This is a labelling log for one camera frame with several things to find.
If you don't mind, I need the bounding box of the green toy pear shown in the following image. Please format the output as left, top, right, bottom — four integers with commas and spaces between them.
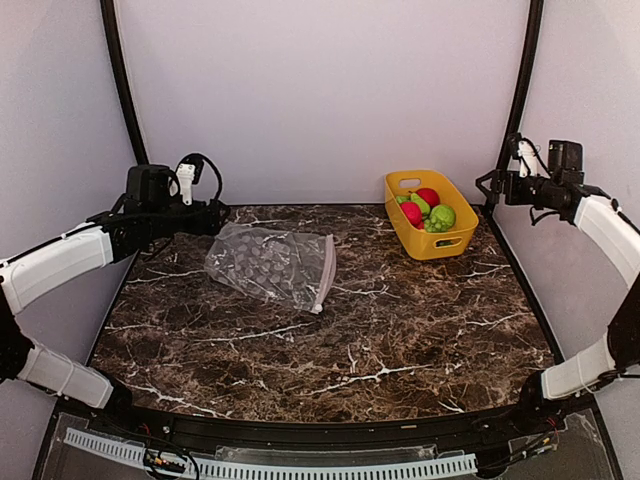
409, 192, 431, 216

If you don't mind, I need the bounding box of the left black frame post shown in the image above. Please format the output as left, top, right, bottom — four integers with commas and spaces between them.
99, 0, 149, 165

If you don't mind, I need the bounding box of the black frame post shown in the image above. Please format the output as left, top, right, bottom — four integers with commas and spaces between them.
99, 0, 149, 165
496, 0, 544, 170

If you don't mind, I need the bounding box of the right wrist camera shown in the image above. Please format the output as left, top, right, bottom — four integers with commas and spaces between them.
516, 138, 539, 178

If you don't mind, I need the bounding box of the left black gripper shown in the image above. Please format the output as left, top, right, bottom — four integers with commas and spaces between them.
146, 198, 231, 240

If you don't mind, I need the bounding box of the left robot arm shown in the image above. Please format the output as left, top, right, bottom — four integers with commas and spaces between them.
1, 153, 230, 436

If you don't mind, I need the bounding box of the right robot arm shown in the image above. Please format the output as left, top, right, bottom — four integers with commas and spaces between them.
476, 133, 639, 434

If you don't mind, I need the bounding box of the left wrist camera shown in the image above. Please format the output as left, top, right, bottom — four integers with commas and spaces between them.
175, 153, 204, 206

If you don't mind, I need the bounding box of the right black frame post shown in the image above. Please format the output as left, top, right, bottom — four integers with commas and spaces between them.
496, 0, 544, 170

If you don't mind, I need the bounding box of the clear zip top bag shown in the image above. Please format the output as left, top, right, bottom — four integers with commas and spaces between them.
204, 223, 337, 314

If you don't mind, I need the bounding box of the black front rail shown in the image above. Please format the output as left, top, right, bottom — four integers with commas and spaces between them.
49, 389, 601, 456

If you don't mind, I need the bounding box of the red toy tomato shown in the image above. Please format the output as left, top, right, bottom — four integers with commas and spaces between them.
416, 188, 441, 208

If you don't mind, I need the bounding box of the white slotted cable duct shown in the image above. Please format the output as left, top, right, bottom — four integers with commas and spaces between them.
64, 428, 478, 480

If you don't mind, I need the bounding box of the yellow plastic basket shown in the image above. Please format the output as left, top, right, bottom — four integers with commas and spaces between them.
384, 170, 479, 260

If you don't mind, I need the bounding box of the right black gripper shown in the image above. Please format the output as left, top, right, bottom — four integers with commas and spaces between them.
476, 169, 559, 207

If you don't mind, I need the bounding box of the pink red toy fruit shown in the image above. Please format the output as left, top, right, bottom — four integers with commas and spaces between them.
400, 201, 422, 226

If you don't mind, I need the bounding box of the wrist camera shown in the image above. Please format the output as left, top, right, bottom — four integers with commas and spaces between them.
175, 153, 204, 206
516, 138, 539, 178

